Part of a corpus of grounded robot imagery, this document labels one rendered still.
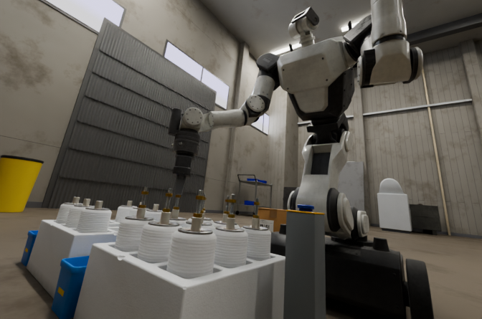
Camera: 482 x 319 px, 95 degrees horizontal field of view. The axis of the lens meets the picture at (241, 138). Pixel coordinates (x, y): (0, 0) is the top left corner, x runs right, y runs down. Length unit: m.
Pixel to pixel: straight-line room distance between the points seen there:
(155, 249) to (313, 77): 0.75
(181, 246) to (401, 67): 0.63
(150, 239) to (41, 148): 3.83
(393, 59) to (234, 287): 0.62
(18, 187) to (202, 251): 3.12
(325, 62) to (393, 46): 0.29
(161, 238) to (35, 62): 4.18
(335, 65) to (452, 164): 8.06
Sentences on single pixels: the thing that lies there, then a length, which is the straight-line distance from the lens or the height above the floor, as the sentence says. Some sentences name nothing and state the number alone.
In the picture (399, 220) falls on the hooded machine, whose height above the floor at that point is 0.27.
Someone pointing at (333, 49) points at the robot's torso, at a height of 0.87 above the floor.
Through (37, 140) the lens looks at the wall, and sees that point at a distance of 4.34.
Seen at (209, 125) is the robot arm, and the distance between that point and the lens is 0.87.
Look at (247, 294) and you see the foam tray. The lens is 0.59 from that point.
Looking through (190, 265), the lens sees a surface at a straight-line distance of 0.50.
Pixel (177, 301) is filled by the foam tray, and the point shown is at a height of 0.16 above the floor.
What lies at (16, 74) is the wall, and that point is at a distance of 4.47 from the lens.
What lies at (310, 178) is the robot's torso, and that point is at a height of 0.43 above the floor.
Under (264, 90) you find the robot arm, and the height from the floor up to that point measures 0.79.
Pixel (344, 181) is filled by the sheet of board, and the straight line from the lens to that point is 8.43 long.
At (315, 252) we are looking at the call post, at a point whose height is 0.23.
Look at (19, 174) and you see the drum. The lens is 3.49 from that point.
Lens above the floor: 0.32
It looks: 16 degrees up
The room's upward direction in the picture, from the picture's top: 5 degrees clockwise
